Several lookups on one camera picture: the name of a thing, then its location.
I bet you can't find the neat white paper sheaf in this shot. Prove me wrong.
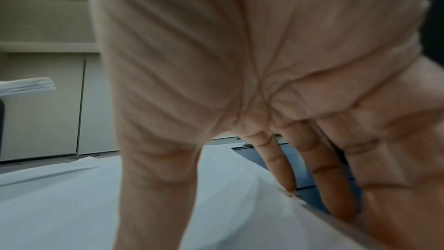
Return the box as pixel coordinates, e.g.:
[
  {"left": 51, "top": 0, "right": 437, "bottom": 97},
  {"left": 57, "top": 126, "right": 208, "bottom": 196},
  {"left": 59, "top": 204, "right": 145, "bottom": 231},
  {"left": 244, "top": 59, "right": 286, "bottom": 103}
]
[{"left": 0, "top": 76, "right": 58, "bottom": 97}]

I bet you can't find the pile of white papers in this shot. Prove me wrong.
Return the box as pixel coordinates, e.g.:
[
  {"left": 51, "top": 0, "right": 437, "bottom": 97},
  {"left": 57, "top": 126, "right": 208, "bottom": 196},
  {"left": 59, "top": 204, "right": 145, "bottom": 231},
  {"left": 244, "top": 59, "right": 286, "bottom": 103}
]
[{"left": 0, "top": 144, "right": 386, "bottom": 250}]

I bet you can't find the black fabric bag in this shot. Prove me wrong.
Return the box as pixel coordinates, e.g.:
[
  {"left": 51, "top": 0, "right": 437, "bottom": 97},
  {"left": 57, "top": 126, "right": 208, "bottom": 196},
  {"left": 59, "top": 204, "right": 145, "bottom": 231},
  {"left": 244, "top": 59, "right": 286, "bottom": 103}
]
[{"left": 421, "top": 0, "right": 444, "bottom": 67}]

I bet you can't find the grey roller blind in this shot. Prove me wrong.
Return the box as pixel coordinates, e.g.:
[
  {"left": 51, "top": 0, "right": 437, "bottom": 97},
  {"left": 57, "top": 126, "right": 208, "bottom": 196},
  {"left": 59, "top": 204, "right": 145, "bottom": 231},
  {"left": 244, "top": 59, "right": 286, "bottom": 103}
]
[
  {"left": 76, "top": 52, "right": 122, "bottom": 157},
  {"left": 0, "top": 52, "right": 86, "bottom": 163}
]

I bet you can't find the person's right hand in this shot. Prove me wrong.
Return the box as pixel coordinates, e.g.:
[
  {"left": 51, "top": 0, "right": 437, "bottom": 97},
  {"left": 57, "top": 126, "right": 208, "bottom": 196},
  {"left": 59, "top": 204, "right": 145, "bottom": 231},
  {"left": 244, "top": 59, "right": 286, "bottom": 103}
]
[{"left": 85, "top": 0, "right": 444, "bottom": 250}]

